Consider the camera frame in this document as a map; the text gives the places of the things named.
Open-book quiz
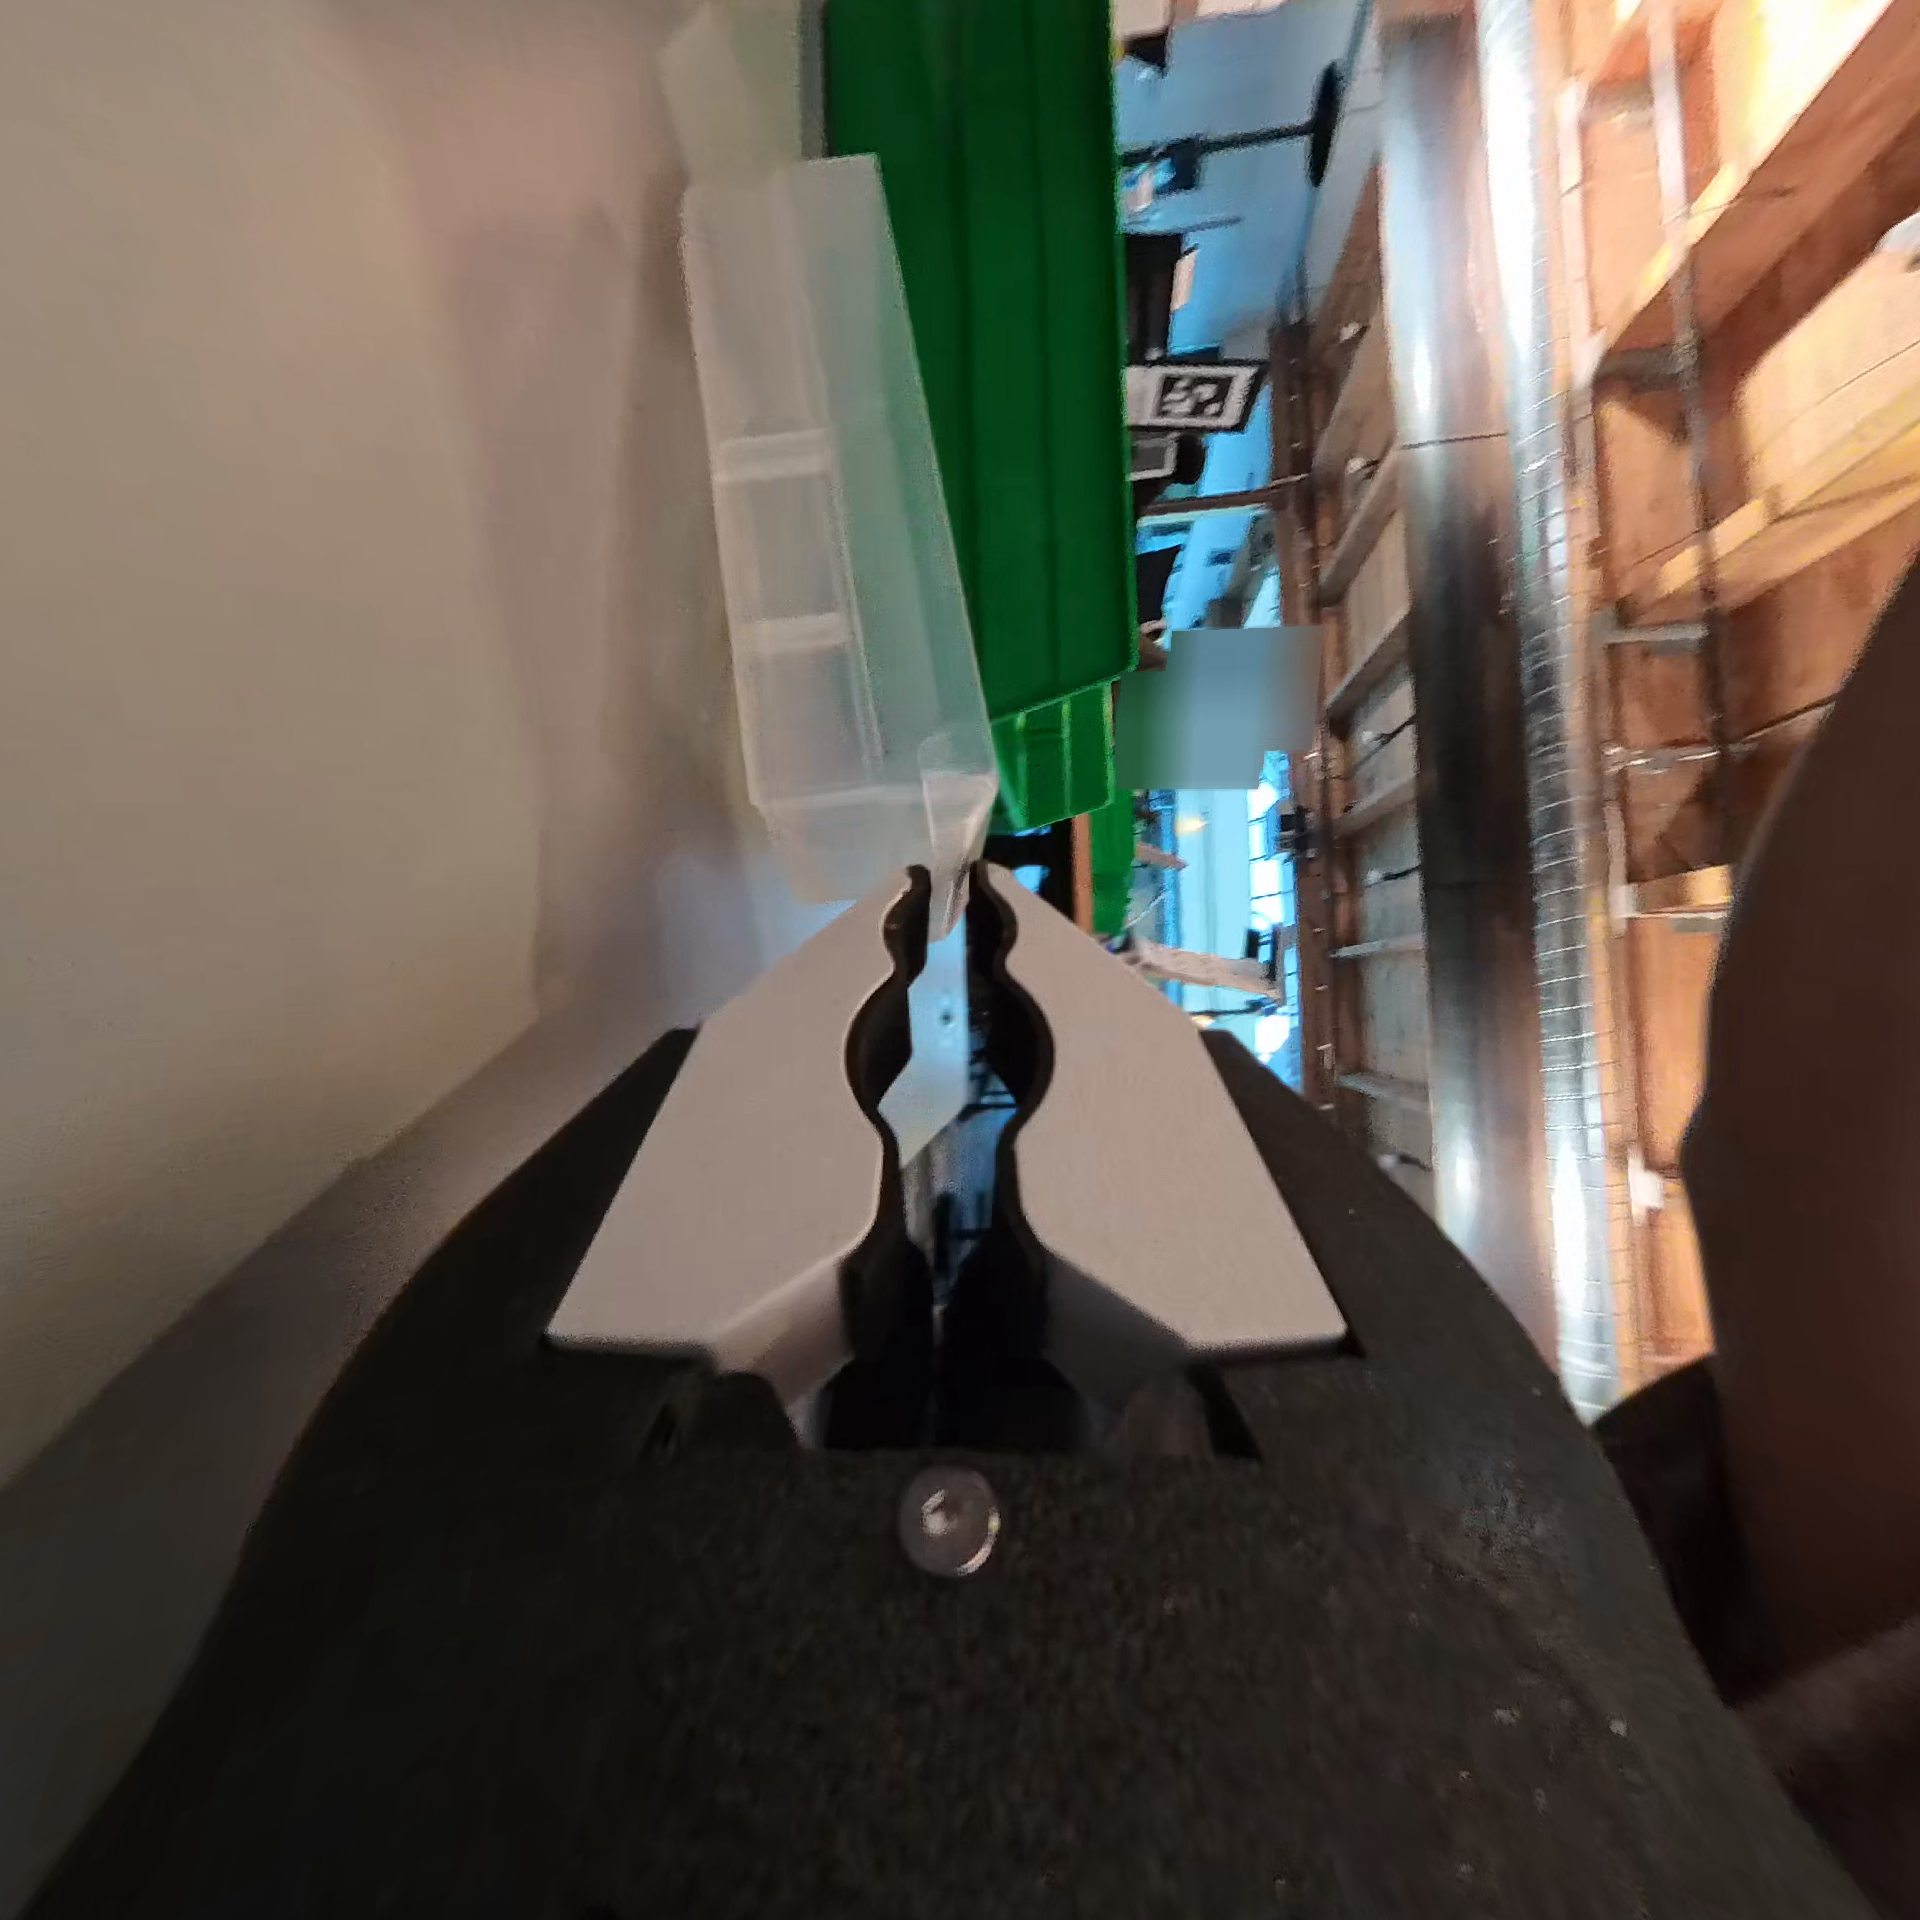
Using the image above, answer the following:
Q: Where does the green storage bin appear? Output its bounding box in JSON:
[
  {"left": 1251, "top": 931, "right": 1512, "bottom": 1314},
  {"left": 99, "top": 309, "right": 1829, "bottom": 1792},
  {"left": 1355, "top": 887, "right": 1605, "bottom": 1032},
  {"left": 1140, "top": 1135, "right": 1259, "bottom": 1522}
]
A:
[{"left": 822, "top": 0, "right": 1142, "bottom": 940}]

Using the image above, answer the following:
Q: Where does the silver metal duct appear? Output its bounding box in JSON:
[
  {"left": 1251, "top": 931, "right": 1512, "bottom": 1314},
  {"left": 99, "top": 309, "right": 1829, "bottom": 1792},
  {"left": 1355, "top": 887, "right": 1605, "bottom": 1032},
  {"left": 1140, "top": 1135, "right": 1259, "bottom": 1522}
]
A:
[{"left": 1372, "top": 0, "right": 1638, "bottom": 1420}]

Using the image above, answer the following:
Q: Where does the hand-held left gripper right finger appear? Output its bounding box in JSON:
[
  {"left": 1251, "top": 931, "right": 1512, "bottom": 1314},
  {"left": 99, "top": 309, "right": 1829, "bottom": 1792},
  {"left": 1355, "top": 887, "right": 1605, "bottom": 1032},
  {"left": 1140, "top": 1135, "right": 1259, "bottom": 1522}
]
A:
[{"left": 942, "top": 864, "right": 1352, "bottom": 1450}]

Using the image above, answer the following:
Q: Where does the wooden shelf rack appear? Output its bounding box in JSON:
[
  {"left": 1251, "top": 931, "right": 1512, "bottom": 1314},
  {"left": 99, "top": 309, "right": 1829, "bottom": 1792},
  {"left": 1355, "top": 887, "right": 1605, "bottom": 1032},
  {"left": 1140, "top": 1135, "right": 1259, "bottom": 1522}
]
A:
[{"left": 1560, "top": 0, "right": 1920, "bottom": 1189}]

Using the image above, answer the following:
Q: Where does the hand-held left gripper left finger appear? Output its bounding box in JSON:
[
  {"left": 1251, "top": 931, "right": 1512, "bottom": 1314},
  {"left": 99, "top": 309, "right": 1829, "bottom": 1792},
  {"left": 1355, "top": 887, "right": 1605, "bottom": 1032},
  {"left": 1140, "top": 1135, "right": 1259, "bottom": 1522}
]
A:
[{"left": 546, "top": 864, "right": 940, "bottom": 1450}]

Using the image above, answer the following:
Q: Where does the printed marker tag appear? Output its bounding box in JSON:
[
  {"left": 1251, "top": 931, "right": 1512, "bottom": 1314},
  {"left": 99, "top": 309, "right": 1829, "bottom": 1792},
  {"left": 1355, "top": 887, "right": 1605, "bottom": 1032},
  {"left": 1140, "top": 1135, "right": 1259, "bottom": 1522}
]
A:
[{"left": 1123, "top": 356, "right": 1271, "bottom": 440}]

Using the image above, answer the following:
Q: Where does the clear plastic drawer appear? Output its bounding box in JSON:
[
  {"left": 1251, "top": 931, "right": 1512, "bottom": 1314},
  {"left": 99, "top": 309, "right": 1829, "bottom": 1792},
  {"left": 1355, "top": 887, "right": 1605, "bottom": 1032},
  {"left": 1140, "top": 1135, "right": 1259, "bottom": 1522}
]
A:
[{"left": 678, "top": 150, "right": 1003, "bottom": 1172}]

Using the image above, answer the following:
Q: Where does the black floor lamp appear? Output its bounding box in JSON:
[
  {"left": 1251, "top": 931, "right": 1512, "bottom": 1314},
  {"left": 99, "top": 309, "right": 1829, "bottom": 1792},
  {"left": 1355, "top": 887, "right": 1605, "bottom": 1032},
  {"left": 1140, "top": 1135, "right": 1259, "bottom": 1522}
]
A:
[{"left": 1116, "top": 61, "right": 1352, "bottom": 191}]

